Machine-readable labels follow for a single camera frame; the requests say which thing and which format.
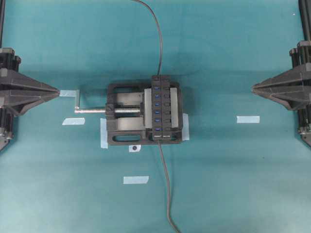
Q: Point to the blue tape bottom centre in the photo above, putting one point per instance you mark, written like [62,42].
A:
[135,179]

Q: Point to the blue tape right side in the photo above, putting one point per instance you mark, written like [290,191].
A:
[248,119]

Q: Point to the blue tape vise right edge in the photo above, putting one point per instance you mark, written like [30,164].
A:
[185,130]

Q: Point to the black frame rail right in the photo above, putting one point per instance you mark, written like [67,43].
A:
[305,14]

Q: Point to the black frame rail left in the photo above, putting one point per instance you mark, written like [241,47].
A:
[2,13]

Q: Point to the blue tape vise left edge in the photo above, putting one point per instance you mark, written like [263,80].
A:
[103,134]

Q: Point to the blue tape near crank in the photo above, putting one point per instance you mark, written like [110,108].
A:
[69,93]

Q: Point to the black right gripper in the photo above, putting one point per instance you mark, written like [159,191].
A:
[300,74]

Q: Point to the black bench vise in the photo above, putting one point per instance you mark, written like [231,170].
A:
[128,113]

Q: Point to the silver vise crank handle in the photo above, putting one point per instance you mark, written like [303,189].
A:
[79,110]

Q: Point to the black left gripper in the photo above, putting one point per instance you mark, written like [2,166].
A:
[10,106]

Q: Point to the black multi-port USB hub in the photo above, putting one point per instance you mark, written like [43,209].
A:
[161,107]

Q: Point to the small tape with black dot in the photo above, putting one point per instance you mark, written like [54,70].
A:
[134,148]

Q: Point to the blue tape left lower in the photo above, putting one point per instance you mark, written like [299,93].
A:
[74,121]

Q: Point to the blue tape vise edge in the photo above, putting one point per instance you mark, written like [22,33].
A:
[185,130]
[103,134]

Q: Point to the black frame rail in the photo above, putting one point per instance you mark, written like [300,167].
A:
[2,13]
[305,14]

